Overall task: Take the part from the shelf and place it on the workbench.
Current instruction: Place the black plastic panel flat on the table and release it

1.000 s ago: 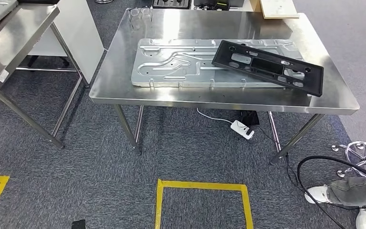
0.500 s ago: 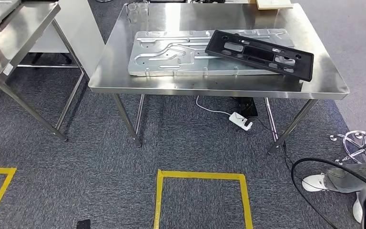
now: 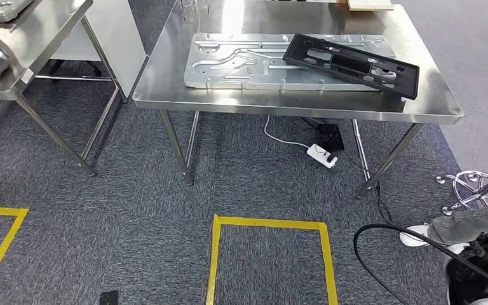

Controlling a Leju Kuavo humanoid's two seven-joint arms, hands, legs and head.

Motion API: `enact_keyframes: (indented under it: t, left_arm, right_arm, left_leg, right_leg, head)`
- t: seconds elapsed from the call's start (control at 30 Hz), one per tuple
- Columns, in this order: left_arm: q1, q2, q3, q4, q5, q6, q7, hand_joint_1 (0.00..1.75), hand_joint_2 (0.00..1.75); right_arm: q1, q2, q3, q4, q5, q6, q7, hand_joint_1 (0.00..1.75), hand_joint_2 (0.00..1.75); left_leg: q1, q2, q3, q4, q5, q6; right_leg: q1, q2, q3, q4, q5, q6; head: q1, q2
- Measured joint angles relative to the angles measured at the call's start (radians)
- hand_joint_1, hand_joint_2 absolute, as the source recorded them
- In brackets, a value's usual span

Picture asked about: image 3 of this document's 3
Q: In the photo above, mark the white power strip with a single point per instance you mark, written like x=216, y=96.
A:
x=322, y=155

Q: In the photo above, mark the wooden board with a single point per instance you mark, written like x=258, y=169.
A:
x=370, y=4

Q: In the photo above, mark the white cabinet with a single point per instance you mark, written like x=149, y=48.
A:
x=113, y=38

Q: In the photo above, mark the clear glass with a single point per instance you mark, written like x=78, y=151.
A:
x=189, y=8

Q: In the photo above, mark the yellow floor tape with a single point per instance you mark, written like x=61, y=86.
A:
x=269, y=222
x=4, y=240

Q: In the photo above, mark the black plastic panel with cutouts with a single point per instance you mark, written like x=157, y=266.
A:
x=353, y=63

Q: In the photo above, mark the stainless steel workbench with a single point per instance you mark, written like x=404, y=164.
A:
x=269, y=101
x=37, y=38

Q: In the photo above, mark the stool with chrome base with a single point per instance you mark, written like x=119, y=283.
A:
x=471, y=191

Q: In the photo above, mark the stamped sheet metal part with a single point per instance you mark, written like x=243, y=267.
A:
x=235, y=63
x=0, y=8

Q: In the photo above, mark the black robot body part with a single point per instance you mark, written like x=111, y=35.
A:
x=108, y=297

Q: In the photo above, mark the person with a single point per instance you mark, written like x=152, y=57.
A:
x=458, y=225

